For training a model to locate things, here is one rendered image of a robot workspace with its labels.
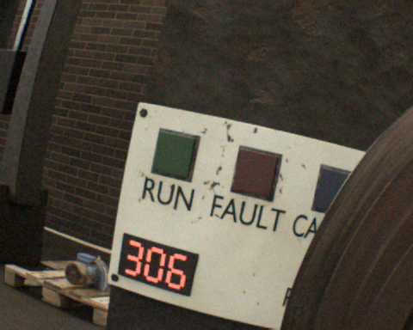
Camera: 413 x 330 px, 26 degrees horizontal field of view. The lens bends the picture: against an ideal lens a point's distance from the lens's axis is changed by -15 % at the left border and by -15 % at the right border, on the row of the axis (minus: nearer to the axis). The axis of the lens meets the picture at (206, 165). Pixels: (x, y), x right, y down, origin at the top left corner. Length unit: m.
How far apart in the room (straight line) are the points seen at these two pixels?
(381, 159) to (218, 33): 0.29
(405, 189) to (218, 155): 0.27
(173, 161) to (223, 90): 0.08
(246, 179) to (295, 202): 0.05
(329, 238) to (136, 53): 7.20
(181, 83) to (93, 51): 7.18
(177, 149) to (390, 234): 0.31
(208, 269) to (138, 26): 7.06
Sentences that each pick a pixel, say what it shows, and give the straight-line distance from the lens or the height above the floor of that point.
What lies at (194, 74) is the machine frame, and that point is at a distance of 0.96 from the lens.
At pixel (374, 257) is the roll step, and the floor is 1.17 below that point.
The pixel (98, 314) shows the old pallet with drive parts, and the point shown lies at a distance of 5.17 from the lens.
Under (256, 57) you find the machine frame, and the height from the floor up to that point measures 1.30.
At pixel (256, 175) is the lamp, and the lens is 0.90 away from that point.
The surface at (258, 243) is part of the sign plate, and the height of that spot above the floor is 1.14.
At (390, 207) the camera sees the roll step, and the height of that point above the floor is 1.21.
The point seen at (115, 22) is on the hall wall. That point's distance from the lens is 8.08.
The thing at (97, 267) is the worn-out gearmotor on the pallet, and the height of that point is 0.28.
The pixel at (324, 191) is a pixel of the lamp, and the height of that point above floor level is 1.20.
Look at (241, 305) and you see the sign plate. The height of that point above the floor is 1.08.
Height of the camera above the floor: 1.25
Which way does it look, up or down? 3 degrees down
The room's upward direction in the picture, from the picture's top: 12 degrees clockwise
